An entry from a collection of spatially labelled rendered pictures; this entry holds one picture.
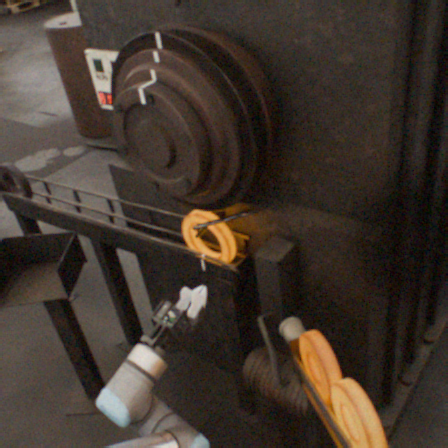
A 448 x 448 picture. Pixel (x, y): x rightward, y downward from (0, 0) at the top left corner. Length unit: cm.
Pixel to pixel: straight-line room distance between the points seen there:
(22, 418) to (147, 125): 141
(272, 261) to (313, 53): 51
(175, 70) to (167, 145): 17
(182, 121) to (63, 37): 304
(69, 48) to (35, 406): 270
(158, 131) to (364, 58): 47
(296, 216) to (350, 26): 48
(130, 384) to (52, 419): 100
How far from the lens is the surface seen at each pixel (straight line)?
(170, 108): 111
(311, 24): 112
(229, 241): 139
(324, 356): 108
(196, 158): 112
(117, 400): 118
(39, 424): 217
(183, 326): 124
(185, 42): 113
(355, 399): 99
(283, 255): 129
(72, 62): 412
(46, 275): 178
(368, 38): 108
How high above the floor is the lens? 160
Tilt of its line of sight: 35 degrees down
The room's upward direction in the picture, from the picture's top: 9 degrees counter-clockwise
